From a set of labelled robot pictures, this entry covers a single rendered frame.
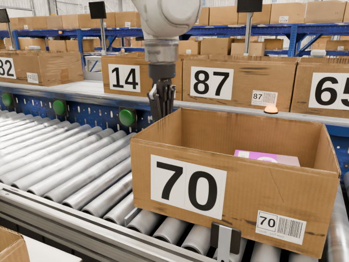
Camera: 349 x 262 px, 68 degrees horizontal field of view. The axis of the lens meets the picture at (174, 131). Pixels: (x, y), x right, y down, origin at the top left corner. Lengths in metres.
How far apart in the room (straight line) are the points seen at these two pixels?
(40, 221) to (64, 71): 1.05
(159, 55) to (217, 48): 4.76
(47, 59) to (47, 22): 6.94
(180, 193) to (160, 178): 0.05
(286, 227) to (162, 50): 0.47
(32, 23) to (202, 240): 8.62
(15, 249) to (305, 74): 0.85
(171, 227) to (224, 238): 0.15
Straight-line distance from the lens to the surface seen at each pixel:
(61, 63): 1.61
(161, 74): 0.69
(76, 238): 0.66
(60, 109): 1.35
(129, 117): 1.09
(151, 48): 0.68
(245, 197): 0.52
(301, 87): 0.93
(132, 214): 0.63
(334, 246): 0.62
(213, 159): 0.49
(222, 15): 5.69
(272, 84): 0.94
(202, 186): 0.53
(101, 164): 0.85
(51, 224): 0.70
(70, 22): 7.86
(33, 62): 1.55
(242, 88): 0.95
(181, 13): 0.49
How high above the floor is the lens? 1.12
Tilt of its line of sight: 19 degrees down
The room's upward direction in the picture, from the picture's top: straight up
